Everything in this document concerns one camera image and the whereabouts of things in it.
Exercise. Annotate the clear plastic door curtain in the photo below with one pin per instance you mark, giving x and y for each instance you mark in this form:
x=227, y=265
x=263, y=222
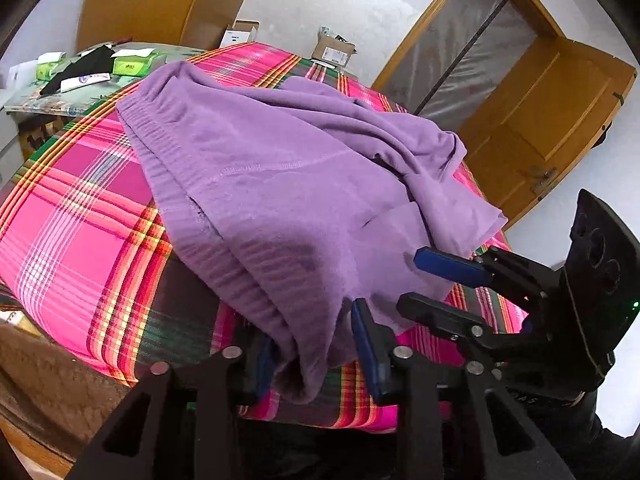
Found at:
x=450, y=60

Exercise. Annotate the bamboo print folding table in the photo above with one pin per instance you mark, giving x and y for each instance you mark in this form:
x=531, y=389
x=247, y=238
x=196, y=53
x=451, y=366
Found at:
x=30, y=100

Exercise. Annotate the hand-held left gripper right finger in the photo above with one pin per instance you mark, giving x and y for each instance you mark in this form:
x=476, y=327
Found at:
x=364, y=347

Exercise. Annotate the person's right forearm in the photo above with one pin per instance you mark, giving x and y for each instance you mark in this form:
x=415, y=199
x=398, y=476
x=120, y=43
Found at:
x=610, y=440

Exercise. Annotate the wooden door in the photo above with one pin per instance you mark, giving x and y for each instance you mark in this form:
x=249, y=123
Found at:
x=550, y=110

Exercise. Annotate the white cream tube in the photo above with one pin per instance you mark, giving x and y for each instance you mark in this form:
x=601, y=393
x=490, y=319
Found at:
x=85, y=81

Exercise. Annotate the black cloth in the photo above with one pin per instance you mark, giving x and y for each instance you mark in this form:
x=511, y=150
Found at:
x=90, y=62

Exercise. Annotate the brown cardboard box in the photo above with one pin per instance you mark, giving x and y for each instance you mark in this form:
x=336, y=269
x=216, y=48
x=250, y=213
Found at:
x=332, y=50

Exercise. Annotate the white cardboard box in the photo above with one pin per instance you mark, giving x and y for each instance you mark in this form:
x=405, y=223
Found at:
x=240, y=35

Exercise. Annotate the small white box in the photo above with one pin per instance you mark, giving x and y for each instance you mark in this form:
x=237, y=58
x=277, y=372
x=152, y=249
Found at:
x=19, y=74

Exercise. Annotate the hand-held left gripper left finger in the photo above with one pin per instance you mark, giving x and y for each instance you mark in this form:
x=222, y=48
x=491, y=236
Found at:
x=262, y=367

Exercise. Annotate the pink plaid bed sheet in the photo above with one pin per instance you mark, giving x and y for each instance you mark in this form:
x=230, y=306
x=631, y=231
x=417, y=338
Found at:
x=75, y=220

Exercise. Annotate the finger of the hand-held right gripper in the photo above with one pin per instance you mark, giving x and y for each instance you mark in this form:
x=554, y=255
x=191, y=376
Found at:
x=430, y=312
x=450, y=266

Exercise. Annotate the green tissue pack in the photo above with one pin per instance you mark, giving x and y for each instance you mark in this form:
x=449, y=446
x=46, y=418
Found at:
x=47, y=69
x=132, y=65

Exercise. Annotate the wooden wardrobe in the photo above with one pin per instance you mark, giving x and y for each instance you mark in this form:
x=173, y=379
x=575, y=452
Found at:
x=150, y=0

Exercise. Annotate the purple fleece pants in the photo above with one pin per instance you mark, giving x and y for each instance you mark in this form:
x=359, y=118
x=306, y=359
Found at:
x=275, y=185

